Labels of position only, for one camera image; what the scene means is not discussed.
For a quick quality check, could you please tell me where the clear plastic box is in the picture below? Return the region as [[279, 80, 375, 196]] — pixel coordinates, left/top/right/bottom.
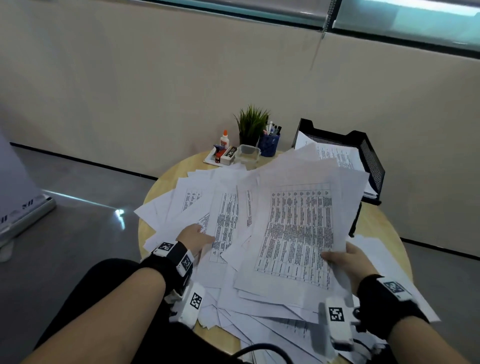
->
[[236, 144, 262, 164]]

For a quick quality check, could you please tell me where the white tray with stapler items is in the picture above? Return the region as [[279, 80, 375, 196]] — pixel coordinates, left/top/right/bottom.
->
[[203, 148, 237, 168]]

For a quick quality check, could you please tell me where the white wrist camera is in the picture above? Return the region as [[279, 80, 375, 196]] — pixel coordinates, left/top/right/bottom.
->
[[164, 281, 207, 330], [318, 296, 357, 352]]

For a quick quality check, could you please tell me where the black right camera cable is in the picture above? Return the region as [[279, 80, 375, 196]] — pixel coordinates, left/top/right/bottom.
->
[[230, 343, 295, 364]]

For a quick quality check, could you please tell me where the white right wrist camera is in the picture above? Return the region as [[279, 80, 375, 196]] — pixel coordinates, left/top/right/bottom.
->
[[318, 296, 357, 352]]

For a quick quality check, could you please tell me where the blue mesh pen holder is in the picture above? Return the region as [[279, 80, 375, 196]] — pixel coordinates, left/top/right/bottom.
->
[[258, 133, 281, 158]]

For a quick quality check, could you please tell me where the person's right forearm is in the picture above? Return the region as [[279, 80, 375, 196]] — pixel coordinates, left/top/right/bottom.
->
[[388, 315, 472, 364]]

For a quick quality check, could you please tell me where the person's left forearm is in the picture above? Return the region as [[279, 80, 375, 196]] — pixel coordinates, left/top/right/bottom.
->
[[22, 266, 167, 364]]

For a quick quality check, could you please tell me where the bunch of marker pens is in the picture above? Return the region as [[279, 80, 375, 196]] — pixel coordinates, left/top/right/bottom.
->
[[262, 120, 283, 137]]

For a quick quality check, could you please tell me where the pile of printed papers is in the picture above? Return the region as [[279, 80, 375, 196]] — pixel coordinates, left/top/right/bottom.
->
[[134, 161, 442, 364]]

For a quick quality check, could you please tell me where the black left wrist band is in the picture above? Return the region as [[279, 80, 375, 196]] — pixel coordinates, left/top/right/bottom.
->
[[139, 239, 196, 301]]

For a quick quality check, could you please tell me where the window with black frame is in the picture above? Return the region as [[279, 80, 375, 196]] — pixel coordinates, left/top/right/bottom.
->
[[149, 0, 480, 59]]

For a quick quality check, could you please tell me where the black mesh paper tray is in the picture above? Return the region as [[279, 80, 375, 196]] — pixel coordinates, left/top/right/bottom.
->
[[291, 118, 386, 238]]

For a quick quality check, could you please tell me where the blind pull chain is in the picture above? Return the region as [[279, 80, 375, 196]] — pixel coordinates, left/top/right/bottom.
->
[[309, 0, 338, 72]]

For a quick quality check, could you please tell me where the black wrist band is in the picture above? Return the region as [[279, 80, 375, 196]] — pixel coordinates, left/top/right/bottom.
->
[[139, 239, 196, 301], [356, 274, 430, 340]]

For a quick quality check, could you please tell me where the person's left hand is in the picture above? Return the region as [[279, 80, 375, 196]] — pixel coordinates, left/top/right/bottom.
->
[[175, 223, 217, 258]]

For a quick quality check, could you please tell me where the black right wrist band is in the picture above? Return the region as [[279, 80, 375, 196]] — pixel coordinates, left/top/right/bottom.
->
[[356, 274, 430, 340]]

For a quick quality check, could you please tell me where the round wooden table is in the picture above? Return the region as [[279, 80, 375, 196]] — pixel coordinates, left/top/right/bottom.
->
[[137, 149, 413, 364]]

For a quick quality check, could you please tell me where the person's right hand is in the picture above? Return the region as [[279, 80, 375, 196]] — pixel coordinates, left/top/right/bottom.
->
[[320, 241, 380, 293]]

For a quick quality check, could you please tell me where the green potted plant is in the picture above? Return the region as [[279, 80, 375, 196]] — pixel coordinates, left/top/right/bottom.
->
[[233, 104, 271, 147]]

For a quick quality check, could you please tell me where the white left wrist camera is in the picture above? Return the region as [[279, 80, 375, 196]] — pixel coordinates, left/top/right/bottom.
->
[[164, 281, 207, 330]]

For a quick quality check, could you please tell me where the grey roller blind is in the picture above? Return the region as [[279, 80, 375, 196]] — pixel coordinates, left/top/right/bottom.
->
[[149, 0, 337, 27]]

